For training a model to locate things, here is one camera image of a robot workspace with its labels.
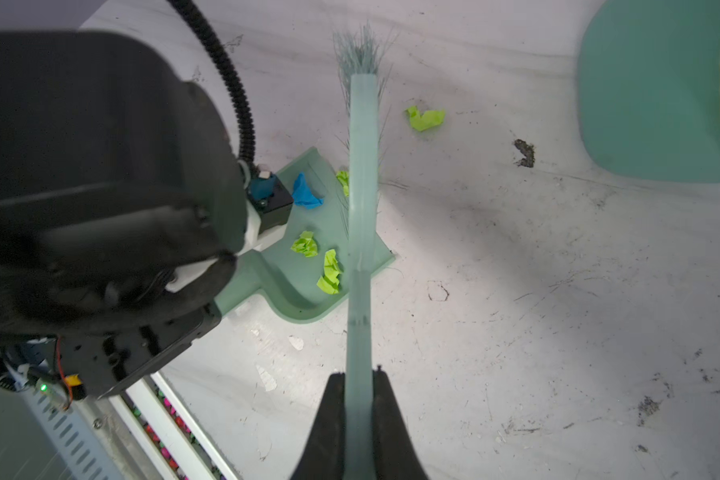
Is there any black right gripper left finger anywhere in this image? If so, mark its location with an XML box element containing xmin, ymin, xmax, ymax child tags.
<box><xmin>290</xmin><ymin>373</ymin><xmax>346</xmax><ymax>480</ymax></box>

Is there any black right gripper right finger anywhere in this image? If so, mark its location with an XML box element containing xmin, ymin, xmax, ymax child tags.
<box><xmin>372</xmin><ymin>367</ymin><xmax>428</xmax><ymax>480</ymax></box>

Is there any green plastic dustpan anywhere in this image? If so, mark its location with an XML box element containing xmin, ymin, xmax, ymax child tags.
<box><xmin>212</xmin><ymin>146</ymin><xmax>396</xmax><ymax>325</ymax></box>

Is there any green hand brush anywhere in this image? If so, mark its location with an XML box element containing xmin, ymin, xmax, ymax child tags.
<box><xmin>334</xmin><ymin>24</ymin><xmax>384</xmax><ymax>479</ymax></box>

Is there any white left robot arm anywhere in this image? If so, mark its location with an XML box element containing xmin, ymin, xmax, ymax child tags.
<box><xmin>0</xmin><ymin>31</ymin><xmax>247</xmax><ymax>402</ymax></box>

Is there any green crumpled paper scrap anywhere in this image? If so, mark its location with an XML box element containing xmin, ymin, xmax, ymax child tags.
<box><xmin>317</xmin><ymin>249</ymin><xmax>342</xmax><ymax>295</ymax></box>
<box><xmin>406</xmin><ymin>105</ymin><xmax>446</xmax><ymax>132</ymax></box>
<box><xmin>291</xmin><ymin>231</ymin><xmax>319</xmax><ymax>258</ymax></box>
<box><xmin>336</xmin><ymin>170</ymin><xmax>350</xmax><ymax>198</ymax></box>

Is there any blue crumpled paper scrap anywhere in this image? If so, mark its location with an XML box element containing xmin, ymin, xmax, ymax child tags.
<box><xmin>292</xmin><ymin>172</ymin><xmax>324</xmax><ymax>210</ymax></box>

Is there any dark debris bit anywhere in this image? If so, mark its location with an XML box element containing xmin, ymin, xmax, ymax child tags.
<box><xmin>513</xmin><ymin>139</ymin><xmax>536</xmax><ymax>169</ymax></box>

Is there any green trash bin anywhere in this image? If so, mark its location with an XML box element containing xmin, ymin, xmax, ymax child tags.
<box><xmin>577</xmin><ymin>0</ymin><xmax>720</xmax><ymax>183</ymax></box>

